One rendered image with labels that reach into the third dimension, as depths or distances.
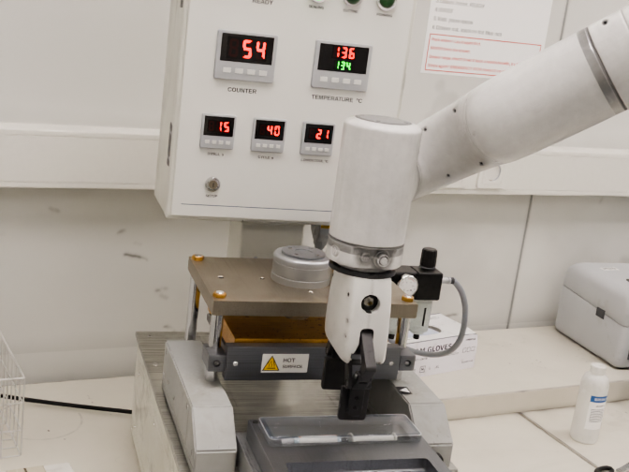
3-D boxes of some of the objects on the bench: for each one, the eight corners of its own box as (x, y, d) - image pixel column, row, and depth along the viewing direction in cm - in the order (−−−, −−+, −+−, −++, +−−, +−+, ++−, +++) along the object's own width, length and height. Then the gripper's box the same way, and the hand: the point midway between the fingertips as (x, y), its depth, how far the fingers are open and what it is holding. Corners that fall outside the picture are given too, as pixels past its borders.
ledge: (292, 362, 195) (295, 342, 194) (606, 339, 234) (609, 321, 232) (365, 430, 170) (369, 406, 168) (703, 390, 208) (708, 372, 207)
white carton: (346, 359, 188) (351, 323, 187) (433, 345, 202) (439, 312, 200) (386, 384, 179) (391, 346, 177) (474, 367, 193) (480, 332, 191)
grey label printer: (549, 329, 221) (563, 258, 217) (621, 328, 229) (636, 258, 224) (617, 373, 199) (635, 295, 195) (694, 370, 207) (711, 295, 202)
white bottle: (563, 435, 177) (579, 362, 174) (577, 429, 181) (592, 357, 177) (589, 447, 174) (605, 373, 170) (602, 440, 178) (618, 367, 174)
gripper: (313, 232, 114) (294, 371, 119) (351, 279, 98) (328, 438, 102) (373, 236, 116) (353, 373, 120) (421, 283, 100) (395, 439, 104)
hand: (343, 391), depth 111 cm, fingers open, 7 cm apart
